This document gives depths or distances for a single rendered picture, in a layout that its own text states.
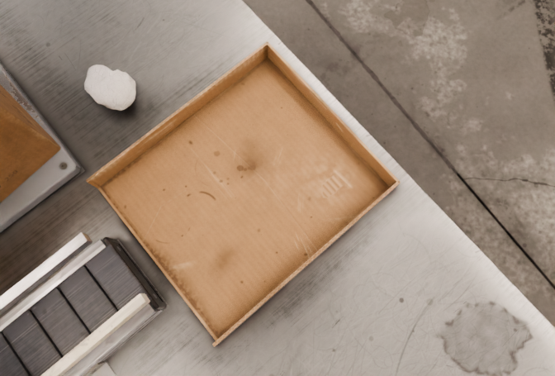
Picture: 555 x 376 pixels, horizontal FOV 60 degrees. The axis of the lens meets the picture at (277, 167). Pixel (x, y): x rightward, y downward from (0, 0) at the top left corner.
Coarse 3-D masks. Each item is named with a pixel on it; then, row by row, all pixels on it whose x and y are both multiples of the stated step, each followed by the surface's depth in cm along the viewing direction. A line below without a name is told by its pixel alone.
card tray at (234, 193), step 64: (256, 64) 68; (192, 128) 66; (256, 128) 66; (320, 128) 66; (128, 192) 64; (192, 192) 64; (256, 192) 64; (320, 192) 64; (384, 192) 64; (192, 256) 62; (256, 256) 62
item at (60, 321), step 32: (96, 256) 57; (64, 288) 56; (96, 288) 56; (128, 288) 56; (32, 320) 55; (64, 320) 55; (96, 320) 55; (0, 352) 54; (32, 352) 54; (64, 352) 54
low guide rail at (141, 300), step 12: (132, 300) 52; (144, 300) 52; (120, 312) 52; (132, 312) 52; (108, 324) 52; (120, 324) 52; (96, 336) 52; (84, 348) 51; (60, 360) 51; (72, 360) 51; (48, 372) 51; (60, 372) 51
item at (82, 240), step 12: (72, 240) 49; (84, 240) 49; (60, 252) 49; (72, 252) 49; (48, 264) 49; (60, 264) 49; (36, 276) 49; (48, 276) 50; (12, 288) 48; (24, 288) 48; (0, 300) 48; (12, 300) 48; (0, 312) 48
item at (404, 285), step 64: (0, 0) 72; (64, 0) 72; (128, 0) 72; (192, 0) 72; (64, 64) 69; (128, 64) 69; (192, 64) 69; (64, 128) 67; (128, 128) 67; (64, 192) 64; (0, 256) 62; (320, 256) 62; (384, 256) 62; (448, 256) 62; (192, 320) 60; (256, 320) 60; (320, 320) 60; (384, 320) 60; (448, 320) 60; (512, 320) 60
